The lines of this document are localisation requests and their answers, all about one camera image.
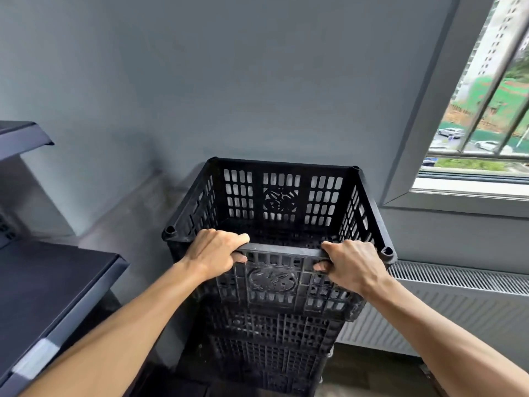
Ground person's right hand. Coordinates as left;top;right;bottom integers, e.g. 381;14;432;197
313;240;392;298

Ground person's left hand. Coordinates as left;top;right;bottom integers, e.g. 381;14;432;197
182;229;251;282

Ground black perforated plastic crate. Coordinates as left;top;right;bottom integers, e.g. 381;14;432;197
198;301;349;350
161;156;398;324
206;334;336;396

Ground person's left forearm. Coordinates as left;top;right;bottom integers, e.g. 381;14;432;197
20;258;208;397

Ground person's right forearm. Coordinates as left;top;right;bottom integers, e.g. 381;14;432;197
363;274;529;397

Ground white panel radiator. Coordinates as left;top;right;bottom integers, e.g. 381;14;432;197
336;260;529;361

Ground grey framed window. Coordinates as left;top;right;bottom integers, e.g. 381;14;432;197
381;0;529;220

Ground grey window security bars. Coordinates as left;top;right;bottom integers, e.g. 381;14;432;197
426;20;529;162

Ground tall pale apartment building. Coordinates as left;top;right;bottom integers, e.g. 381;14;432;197
452;0;529;104

